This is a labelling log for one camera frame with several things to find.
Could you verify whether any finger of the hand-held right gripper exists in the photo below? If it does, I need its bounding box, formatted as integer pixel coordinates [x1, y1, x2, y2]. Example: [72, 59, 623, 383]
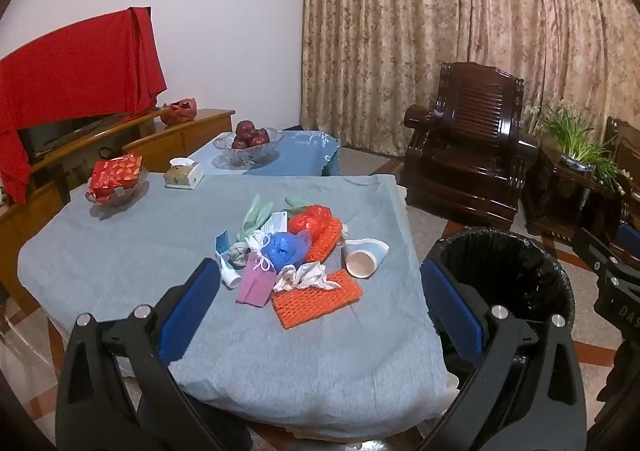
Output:
[616, 223, 640, 254]
[572, 227, 622, 279]

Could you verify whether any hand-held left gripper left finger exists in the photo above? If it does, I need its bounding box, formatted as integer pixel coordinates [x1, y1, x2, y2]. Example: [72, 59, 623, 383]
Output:
[56, 258, 251, 451]

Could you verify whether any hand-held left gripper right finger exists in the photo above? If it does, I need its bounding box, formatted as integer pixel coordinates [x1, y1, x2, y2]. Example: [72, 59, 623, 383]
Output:
[420, 258, 588, 451]

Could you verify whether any black lined trash bin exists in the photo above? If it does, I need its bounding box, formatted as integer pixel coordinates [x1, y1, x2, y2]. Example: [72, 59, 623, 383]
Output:
[422, 226, 576, 377]

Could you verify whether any long green plastic bag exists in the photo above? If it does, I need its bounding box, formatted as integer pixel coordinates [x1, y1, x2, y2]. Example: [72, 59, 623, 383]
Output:
[236, 193, 275, 244]

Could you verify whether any white printed wrapper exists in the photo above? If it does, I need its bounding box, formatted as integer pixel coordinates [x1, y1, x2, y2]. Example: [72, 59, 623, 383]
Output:
[260, 212, 289, 235]

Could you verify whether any red plastic bag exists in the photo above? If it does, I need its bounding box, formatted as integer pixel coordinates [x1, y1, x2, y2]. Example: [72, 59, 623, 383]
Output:
[287, 205, 332, 243]

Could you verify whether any dark wooden side table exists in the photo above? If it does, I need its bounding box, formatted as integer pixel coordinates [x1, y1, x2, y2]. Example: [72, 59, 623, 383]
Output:
[522, 138, 626, 238]

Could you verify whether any purple paper bag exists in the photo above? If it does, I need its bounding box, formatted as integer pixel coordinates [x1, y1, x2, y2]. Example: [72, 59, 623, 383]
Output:
[236, 251, 277, 307]

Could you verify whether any dark wooden armchair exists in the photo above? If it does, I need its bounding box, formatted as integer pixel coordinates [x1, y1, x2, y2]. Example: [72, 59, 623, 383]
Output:
[602, 116, 640, 234]
[404, 62, 540, 232]

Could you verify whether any paper cup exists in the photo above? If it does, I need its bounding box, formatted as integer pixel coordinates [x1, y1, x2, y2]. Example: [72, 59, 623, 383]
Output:
[341, 238, 390, 279]

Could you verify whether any potted green plant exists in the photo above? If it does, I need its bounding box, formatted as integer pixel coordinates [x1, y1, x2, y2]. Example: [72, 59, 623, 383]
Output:
[540, 102, 622, 192]

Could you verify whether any blue plastic bag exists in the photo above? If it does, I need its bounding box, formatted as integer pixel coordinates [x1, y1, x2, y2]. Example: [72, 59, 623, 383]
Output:
[262, 230, 313, 268]

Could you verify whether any crumpled white tissue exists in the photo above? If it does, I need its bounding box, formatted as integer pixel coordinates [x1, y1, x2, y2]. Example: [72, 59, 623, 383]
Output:
[272, 262, 342, 293]

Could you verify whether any glass dish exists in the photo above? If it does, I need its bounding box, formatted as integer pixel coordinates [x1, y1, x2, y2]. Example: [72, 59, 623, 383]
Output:
[85, 166, 150, 208]

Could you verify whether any orange foam net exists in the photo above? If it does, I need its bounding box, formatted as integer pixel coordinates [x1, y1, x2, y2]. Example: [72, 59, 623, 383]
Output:
[271, 269, 364, 329]
[302, 217, 344, 264]

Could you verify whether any tissue box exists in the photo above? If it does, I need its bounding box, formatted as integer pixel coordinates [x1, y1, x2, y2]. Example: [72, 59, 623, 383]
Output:
[164, 157, 204, 190]

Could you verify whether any glass fruit bowl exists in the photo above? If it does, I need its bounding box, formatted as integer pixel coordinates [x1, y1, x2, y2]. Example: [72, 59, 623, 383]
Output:
[213, 127, 283, 168]

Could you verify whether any curved wooden chair back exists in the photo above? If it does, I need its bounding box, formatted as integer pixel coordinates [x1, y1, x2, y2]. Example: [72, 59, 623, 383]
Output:
[27, 106, 173, 182]

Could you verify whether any red patterned bag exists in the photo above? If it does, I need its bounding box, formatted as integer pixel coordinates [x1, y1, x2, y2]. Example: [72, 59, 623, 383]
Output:
[160, 98, 197, 126]

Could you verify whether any black television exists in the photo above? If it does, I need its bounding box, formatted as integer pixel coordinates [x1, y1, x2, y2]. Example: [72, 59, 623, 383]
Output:
[17, 113, 126, 166]

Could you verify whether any red cloth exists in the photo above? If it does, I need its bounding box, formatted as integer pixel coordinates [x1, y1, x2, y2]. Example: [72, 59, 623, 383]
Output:
[0, 7, 168, 206]

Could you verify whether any beige patterned curtain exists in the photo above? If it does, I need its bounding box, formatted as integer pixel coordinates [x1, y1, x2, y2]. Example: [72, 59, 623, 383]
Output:
[299, 0, 640, 172]

